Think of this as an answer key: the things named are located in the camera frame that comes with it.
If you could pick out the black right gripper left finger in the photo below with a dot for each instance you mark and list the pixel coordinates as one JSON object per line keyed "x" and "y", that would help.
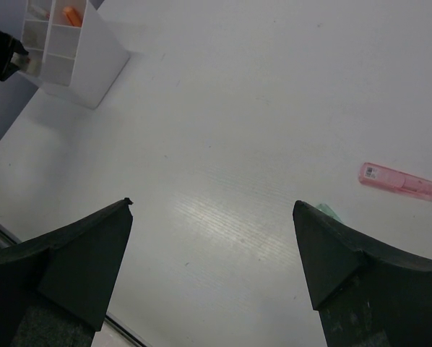
{"x": 60, "y": 278}

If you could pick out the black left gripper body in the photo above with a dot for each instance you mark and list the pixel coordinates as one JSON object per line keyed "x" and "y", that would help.
{"x": 9, "y": 46}

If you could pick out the orange grey utility knife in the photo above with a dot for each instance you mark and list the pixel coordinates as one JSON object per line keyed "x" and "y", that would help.
{"x": 72, "y": 16}

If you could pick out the white compartment box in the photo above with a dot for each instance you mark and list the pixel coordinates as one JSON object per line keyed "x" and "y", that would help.
{"x": 35, "y": 38}
{"x": 83, "y": 62}

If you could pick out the white compartment box left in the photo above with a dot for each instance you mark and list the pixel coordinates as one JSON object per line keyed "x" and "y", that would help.
{"x": 35, "y": 38}

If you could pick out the white compartment box right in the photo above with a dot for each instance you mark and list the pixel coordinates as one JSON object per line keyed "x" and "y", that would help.
{"x": 83, "y": 62}

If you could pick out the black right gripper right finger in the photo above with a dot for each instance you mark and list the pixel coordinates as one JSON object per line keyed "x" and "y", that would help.
{"x": 367, "y": 293}

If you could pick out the pink correction tape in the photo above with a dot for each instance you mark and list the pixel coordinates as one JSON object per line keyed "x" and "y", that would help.
{"x": 398, "y": 182}

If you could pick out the white red small box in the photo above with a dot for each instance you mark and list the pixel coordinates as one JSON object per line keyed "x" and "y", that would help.
{"x": 27, "y": 64}

